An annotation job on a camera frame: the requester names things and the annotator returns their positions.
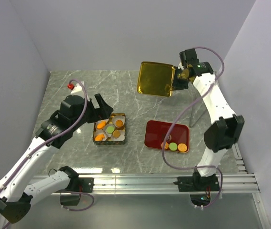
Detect orange fish cookie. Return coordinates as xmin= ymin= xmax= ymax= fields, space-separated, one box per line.
xmin=94 ymin=134 xmax=105 ymax=142
xmin=96 ymin=121 xmax=107 ymax=129

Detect green round cookie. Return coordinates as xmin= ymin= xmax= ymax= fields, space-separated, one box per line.
xmin=106 ymin=125 xmax=115 ymax=134
xmin=169 ymin=142 xmax=178 ymax=151

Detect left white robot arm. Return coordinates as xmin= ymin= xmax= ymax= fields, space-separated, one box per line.
xmin=0 ymin=94 xmax=113 ymax=224

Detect square cookie tin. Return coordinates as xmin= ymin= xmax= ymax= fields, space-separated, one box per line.
xmin=92 ymin=113 xmax=126 ymax=146

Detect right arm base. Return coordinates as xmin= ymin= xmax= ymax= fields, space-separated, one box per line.
xmin=173 ymin=172 xmax=222 ymax=209

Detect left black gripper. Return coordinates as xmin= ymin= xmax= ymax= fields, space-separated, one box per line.
xmin=71 ymin=93 xmax=113 ymax=131

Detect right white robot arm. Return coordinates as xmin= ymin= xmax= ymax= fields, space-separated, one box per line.
xmin=171 ymin=48 xmax=245 ymax=190

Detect white paper cup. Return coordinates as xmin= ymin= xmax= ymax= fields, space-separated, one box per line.
xmin=103 ymin=124 xmax=116 ymax=137
xmin=110 ymin=130 xmax=125 ymax=141
xmin=112 ymin=115 xmax=125 ymax=128

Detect white paper cup top right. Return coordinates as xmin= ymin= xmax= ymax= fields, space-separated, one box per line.
xmin=112 ymin=115 xmax=125 ymax=128

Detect white paper cup bottom right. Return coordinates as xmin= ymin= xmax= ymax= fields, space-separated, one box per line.
xmin=110 ymin=130 xmax=125 ymax=141

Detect aluminium rail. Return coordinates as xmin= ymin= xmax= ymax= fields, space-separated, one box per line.
xmin=28 ymin=173 xmax=261 ymax=195

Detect orange round chip cookie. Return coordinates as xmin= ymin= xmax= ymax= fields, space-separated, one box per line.
xmin=115 ymin=120 xmax=124 ymax=128

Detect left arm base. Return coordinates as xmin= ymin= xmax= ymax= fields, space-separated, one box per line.
xmin=60 ymin=177 xmax=95 ymax=211

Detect orange swirl cookie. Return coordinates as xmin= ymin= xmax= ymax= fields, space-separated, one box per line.
xmin=112 ymin=130 xmax=121 ymax=138

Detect gold tin lid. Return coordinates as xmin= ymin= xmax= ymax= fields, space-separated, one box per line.
xmin=137 ymin=62 xmax=175 ymax=97

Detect white paper cup centre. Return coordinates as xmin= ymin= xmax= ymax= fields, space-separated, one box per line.
xmin=103 ymin=124 xmax=116 ymax=137

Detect red lacquer tray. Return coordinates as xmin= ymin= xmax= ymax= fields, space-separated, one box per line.
xmin=144 ymin=120 xmax=190 ymax=155

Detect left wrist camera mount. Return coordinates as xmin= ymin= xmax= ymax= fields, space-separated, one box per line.
xmin=67 ymin=83 xmax=84 ymax=97

